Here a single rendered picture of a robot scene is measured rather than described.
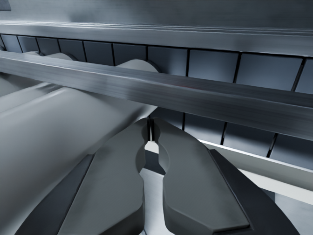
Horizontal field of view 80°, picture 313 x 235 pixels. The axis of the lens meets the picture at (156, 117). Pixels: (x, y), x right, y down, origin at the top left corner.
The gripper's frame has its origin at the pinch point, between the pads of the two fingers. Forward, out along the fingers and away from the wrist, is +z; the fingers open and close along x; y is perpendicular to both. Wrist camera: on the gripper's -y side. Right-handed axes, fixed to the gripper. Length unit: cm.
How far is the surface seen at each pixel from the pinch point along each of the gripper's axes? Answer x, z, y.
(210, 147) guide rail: 5.0, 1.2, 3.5
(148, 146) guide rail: -0.2, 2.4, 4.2
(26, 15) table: -18.3, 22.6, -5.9
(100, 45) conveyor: -4.6, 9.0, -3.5
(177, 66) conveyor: 2.5, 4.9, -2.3
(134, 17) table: -1.3, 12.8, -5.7
